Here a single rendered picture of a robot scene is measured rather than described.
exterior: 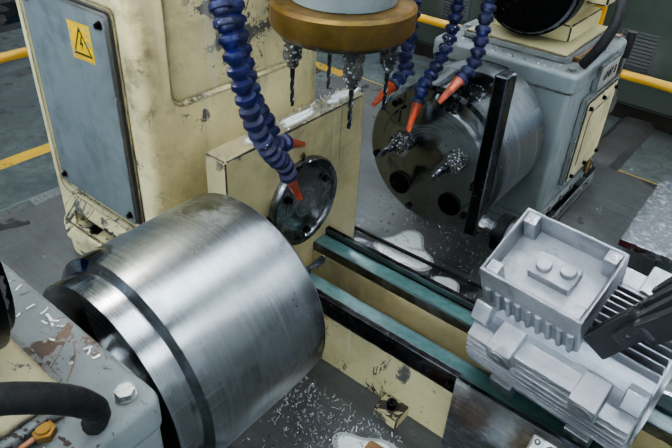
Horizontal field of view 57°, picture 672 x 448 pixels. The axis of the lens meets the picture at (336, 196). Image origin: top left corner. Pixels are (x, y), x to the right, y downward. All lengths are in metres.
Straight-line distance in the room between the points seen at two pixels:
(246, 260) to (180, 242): 0.07
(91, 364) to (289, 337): 0.20
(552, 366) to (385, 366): 0.26
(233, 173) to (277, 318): 0.25
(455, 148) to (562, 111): 0.24
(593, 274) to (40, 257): 0.95
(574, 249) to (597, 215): 0.70
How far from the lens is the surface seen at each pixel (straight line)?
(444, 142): 1.01
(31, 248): 1.29
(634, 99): 3.96
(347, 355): 0.95
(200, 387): 0.58
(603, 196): 1.53
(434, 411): 0.90
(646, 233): 1.22
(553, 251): 0.75
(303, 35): 0.71
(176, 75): 0.87
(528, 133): 1.07
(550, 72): 1.15
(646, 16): 3.84
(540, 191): 1.23
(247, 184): 0.84
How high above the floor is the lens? 1.54
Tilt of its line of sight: 33 degrees down
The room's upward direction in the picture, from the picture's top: 3 degrees clockwise
